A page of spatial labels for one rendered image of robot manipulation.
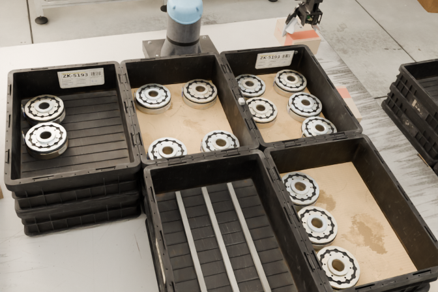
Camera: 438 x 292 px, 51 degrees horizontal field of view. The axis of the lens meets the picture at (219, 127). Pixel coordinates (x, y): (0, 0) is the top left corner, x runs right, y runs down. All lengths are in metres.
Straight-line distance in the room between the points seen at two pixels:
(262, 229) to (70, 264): 0.48
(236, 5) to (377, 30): 1.03
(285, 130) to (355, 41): 2.10
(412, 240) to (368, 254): 0.11
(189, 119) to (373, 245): 0.59
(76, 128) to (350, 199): 0.76
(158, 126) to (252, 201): 0.35
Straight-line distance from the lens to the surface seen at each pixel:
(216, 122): 1.34
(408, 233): 1.20
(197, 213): 1.14
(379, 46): 3.43
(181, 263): 1.07
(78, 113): 1.36
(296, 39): 1.83
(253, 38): 1.92
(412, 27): 3.78
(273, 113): 1.35
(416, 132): 2.20
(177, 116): 1.34
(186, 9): 1.53
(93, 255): 1.23
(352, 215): 1.23
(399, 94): 2.23
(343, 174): 1.30
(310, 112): 1.39
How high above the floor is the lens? 1.78
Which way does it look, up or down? 46 degrees down
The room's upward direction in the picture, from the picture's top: 9 degrees clockwise
